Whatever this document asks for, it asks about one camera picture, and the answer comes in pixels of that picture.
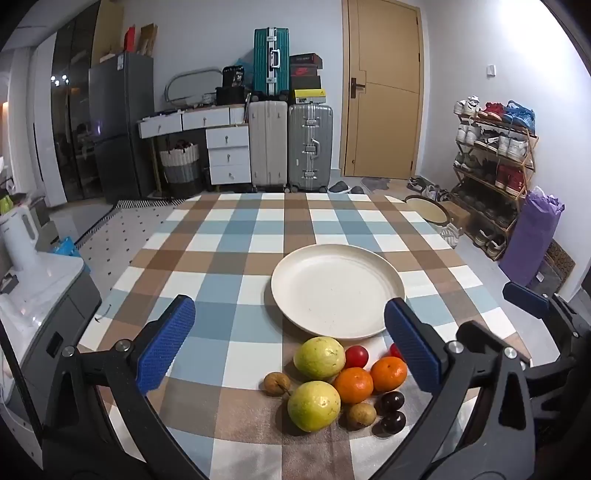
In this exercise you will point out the white sneakers pair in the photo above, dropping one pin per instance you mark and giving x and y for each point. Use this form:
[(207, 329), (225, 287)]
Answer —
[(451, 235)]

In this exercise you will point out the orange tangerine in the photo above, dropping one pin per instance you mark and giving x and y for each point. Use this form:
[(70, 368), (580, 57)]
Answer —
[(388, 374), (353, 385)]

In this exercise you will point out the small brown round fruit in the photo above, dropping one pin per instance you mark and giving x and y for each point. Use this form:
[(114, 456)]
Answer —
[(361, 415), (277, 383)]

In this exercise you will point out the purple plastic bag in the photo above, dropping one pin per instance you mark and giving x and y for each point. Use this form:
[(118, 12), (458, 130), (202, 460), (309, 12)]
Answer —
[(531, 235)]

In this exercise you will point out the white wardrobe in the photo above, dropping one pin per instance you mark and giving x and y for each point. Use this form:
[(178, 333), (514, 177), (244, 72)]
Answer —
[(44, 120)]

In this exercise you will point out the shoe rack with shoes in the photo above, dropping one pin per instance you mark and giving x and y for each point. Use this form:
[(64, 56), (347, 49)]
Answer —
[(508, 143)]

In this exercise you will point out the brown coir mat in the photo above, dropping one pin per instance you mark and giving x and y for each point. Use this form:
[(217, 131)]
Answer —
[(558, 265)]

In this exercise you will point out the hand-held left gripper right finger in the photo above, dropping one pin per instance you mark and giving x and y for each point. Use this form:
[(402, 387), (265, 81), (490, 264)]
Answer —
[(411, 350)]

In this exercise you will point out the white desk with drawers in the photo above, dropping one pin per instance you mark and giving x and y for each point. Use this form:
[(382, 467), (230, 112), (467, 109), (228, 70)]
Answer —
[(226, 157)]

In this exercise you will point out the tan wooden door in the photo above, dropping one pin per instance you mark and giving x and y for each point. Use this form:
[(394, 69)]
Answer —
[(388, 129)]

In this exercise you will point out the grey refrigerator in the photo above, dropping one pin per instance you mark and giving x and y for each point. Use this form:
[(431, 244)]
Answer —
[(117, 129)]

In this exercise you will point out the arched mirror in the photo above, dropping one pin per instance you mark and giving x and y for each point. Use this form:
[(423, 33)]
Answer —
[(189, 85)]

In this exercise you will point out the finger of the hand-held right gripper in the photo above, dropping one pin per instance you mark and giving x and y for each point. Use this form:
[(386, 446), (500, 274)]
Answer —
[(526, 295), (561, 387)]

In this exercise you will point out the white dotted floor rug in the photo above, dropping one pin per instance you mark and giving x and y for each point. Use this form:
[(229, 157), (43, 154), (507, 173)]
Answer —
[(124, 235)]

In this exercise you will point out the black printed bag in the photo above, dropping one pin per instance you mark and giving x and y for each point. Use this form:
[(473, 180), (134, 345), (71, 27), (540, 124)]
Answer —
[(233, 76)]

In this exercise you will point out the dark sneakers pair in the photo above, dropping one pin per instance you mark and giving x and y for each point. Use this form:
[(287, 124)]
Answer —
[(425, 187)]

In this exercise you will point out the brown cardboard sheet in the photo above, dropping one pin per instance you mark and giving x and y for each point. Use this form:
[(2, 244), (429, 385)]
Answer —
[(148, 40)]

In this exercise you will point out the red tomato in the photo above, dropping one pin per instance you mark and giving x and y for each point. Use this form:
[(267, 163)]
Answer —
[(356, 356), (395, 352)]

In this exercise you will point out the cream basin with dark rim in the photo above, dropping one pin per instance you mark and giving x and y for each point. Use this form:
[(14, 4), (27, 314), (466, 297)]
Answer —
[(427, 210)]

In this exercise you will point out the red paper bag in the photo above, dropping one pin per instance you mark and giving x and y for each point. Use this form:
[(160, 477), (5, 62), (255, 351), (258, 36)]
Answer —
[(130, 39)]

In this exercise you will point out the grey slipper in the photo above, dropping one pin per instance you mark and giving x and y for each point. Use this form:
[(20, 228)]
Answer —
[(356, 189), (338, 187)]

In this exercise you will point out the dark purple plum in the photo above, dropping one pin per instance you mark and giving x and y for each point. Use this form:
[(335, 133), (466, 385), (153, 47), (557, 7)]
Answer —
[(392, 421), (390, 401)]

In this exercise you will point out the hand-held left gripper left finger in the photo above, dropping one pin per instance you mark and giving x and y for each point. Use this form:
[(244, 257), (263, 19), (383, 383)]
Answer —
[(166, 344)]

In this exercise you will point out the white grey appliance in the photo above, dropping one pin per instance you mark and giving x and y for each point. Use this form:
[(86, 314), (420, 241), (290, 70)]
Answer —
[(41, 314)]

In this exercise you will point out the black shoe box red logo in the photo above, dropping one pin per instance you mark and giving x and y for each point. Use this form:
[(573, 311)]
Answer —
[(304, 71)]

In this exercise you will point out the cream round plate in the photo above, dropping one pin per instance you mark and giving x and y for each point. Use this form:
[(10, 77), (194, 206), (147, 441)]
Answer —
[(332, 286)]

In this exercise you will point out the dark glass cabinet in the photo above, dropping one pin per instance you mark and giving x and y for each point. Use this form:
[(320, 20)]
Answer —
[(74, 115)]

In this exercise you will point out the blue plastic item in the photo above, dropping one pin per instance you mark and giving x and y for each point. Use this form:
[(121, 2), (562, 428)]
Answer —
[(64, 246)]

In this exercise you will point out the woven laundry basket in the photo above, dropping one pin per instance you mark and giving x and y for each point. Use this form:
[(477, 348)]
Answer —
[(180, 170)]

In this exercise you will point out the wooden shoe rack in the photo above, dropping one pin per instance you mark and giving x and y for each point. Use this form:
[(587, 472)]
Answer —
[(531, 143)]

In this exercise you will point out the beige suitcase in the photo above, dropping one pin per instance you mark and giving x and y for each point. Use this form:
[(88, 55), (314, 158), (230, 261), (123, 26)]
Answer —
[(268, 143)]

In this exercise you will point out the black storage box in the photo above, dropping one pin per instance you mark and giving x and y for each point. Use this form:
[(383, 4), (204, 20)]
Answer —
[(231, 95)]

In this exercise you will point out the green guava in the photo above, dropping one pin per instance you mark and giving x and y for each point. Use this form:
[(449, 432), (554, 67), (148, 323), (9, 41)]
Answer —
[(318, 357), (314, 406)]

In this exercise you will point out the teal suitcase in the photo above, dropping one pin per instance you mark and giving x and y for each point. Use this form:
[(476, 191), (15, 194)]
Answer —
[(265, 64)]

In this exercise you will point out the white electric kettle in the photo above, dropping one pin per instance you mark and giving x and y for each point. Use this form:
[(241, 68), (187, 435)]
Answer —
[(18, 240)]

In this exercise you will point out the grey door mat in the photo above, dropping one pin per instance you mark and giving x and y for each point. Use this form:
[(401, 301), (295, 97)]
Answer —
[(376, 183)]

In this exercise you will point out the small cardboard box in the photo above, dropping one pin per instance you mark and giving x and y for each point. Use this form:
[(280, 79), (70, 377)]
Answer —
[(458, 214)]

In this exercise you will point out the plain black shoe box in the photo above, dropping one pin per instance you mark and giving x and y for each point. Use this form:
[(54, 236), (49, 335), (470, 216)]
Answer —
[(304, 82)]

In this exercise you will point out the silver suitcase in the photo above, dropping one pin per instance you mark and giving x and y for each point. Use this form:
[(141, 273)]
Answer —
[(310, 147)]

